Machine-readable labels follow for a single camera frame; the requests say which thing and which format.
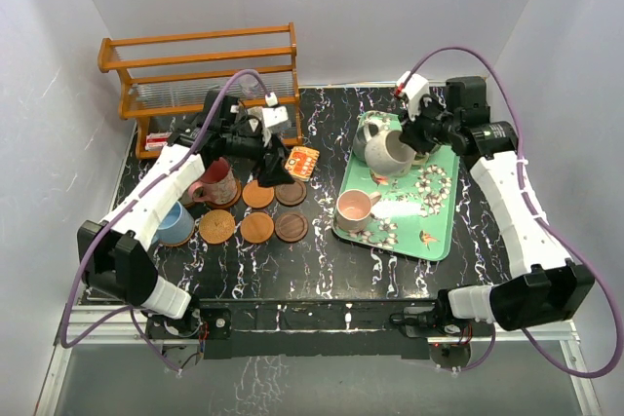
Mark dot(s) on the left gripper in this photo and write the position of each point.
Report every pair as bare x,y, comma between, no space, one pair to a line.
272,173

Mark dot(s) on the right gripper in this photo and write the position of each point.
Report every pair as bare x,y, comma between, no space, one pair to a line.
409,133

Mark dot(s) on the orange patterned card pack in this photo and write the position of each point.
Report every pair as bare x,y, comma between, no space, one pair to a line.
302,162

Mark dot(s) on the dark walnut coaster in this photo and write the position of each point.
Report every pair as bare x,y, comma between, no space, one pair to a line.
291,226
291,195

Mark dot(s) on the orange wooden coaster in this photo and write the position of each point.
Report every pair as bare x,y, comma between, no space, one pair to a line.
256,196
257,227

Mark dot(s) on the white beige mug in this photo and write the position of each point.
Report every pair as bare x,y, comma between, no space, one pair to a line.
387,155

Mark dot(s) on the maroon mug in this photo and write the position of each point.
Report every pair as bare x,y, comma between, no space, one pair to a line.
217,185

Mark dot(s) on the pink mug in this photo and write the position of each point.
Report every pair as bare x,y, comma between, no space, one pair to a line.
353,209

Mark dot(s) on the green floral tray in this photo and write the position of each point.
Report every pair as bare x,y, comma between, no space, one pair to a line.
415,212

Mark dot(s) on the blue mug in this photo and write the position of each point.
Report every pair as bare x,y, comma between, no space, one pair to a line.
177,225

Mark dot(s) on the wooden shelf rack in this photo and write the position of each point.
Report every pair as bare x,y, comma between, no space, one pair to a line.
169,75

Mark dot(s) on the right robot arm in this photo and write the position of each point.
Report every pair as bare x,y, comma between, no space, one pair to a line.
546,285

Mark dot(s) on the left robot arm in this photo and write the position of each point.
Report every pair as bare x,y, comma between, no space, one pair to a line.
114,251

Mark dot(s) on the clear plastic cup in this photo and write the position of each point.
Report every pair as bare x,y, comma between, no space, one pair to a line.
250,87

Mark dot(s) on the grey mug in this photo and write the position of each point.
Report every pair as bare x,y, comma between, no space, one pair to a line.
364,133

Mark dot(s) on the white green small box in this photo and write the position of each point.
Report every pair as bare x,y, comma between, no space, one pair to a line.
255,118

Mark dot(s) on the red white small box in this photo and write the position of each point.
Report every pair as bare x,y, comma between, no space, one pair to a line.
156,141

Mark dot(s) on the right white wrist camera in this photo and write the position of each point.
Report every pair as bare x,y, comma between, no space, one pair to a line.
410,89

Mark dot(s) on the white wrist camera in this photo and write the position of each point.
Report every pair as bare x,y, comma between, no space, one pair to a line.
410,89
275,118

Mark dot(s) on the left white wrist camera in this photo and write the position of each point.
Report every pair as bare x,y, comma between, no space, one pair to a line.
275,118

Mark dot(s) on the black front base frame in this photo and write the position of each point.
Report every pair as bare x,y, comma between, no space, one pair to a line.
245,328

